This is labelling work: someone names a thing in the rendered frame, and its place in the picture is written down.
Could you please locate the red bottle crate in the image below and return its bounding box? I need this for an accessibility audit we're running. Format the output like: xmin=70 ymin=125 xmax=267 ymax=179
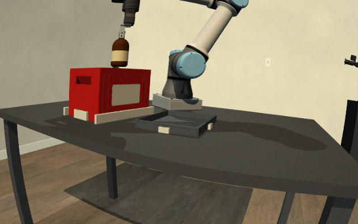
xmin=69 ymin=67 xmax=150 ymax=122

